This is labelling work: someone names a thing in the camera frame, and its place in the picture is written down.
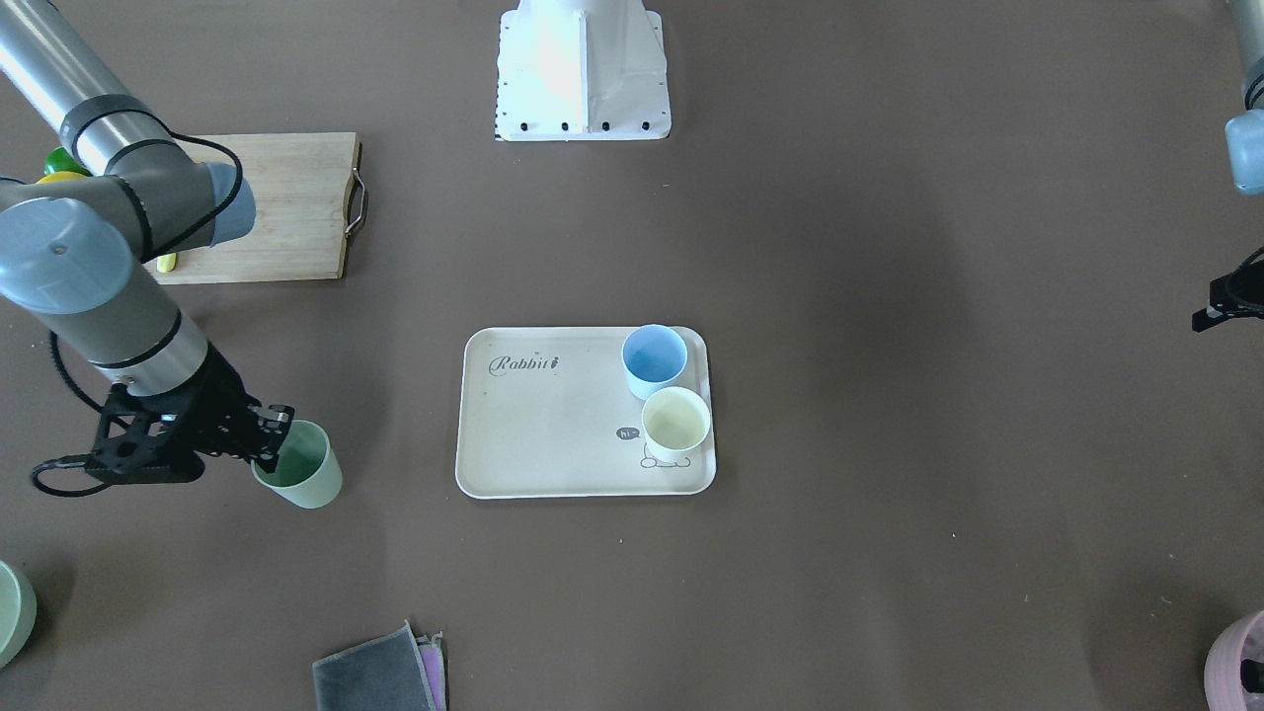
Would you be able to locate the blue cup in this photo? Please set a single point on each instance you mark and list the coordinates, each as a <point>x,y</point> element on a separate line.
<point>654,357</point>

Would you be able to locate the wooden cutting board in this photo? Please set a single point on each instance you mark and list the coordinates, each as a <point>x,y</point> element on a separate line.
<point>305,186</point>

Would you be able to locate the cream rabbit tray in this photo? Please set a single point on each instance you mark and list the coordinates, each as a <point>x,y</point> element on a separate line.
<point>547,412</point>

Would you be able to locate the pink bowl with ice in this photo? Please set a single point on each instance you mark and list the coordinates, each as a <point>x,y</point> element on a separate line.
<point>1232,671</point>

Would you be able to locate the green lime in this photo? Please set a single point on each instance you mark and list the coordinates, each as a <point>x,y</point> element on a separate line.
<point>60,161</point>

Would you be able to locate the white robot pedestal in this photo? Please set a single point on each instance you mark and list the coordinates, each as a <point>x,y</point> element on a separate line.
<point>582,71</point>

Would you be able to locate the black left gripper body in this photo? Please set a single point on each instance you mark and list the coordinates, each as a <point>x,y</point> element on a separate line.
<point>1232,296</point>

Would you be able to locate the pink folded cloth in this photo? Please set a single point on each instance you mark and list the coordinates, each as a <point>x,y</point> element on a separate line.
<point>432,656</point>

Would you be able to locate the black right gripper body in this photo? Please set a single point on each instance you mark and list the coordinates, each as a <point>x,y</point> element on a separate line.
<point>219,402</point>

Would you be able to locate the green bowl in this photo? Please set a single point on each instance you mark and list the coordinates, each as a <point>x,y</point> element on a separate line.
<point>19,607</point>

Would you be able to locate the green cup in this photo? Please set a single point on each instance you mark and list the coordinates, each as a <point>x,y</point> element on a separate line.
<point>307,472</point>

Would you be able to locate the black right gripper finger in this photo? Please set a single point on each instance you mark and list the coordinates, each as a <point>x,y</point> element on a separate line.
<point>266,457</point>

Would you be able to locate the yellow lemon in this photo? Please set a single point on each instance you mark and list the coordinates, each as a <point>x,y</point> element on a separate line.
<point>61,176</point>

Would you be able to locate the grey folded cloth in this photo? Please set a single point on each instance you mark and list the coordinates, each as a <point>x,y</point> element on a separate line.
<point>383,674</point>

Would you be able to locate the cream cup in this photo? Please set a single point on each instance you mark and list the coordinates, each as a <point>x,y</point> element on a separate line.
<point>675,421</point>

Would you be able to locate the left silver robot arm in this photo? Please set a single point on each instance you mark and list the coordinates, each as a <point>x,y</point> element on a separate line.
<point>1244,133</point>

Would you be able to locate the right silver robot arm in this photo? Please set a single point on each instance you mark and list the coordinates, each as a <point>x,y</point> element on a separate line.
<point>75,256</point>

